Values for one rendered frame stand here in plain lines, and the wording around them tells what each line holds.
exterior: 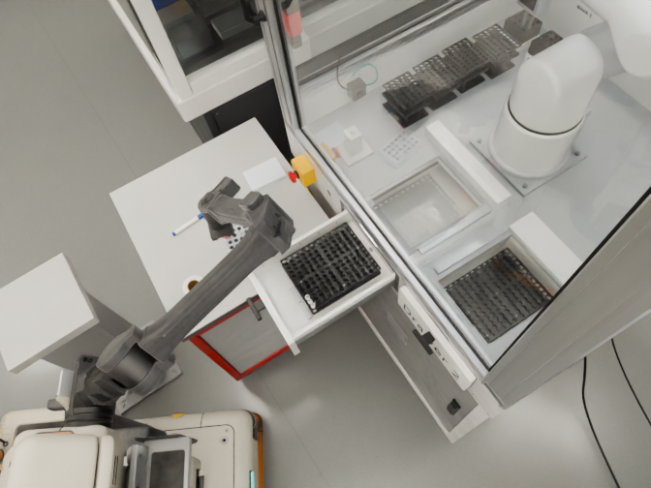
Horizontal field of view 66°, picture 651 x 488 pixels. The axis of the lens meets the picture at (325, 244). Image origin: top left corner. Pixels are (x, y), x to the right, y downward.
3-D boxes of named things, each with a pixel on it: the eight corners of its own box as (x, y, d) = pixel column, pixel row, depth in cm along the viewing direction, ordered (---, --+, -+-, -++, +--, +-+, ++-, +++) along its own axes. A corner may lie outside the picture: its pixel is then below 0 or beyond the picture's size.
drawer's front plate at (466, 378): (463, 391, 128) (470, 382, 118) (397, 302, 140) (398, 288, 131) (469, 387, 128) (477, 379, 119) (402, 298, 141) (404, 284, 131)
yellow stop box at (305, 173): (302, 189, 158) (299, 176, 151) (292, 173, 161) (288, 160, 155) (317, 181, 159) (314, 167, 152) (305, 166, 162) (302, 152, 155)
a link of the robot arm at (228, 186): (202, 200, 130) (227, 223, 134) (232, 168, 134) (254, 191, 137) (190, 201, 140) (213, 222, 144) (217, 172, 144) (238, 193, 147)
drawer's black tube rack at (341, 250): (314, 318, 139) (311, 310, 133) (283, 269, 146) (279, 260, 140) (381, 277, 142) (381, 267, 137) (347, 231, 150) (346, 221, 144)
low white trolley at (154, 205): (241, 389, 215) (179, 340, 147) (183, 278, 241) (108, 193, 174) (355, 318, 225) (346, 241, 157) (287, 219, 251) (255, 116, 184)
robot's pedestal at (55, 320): (121, 414, 215) (5, 376, 147) (95, 357, 227) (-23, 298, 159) (183, 373, 220) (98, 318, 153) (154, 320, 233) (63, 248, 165)
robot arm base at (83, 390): (76, 355, 100) (67, 418, 95) (95, 346, 96) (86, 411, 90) (116, 361, 106) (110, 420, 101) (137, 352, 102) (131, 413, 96)
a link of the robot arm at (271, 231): (272, 201, 89) (309, 239, 93) (261, 186, 101) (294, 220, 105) (92, 376, 89) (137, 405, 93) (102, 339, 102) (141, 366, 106)
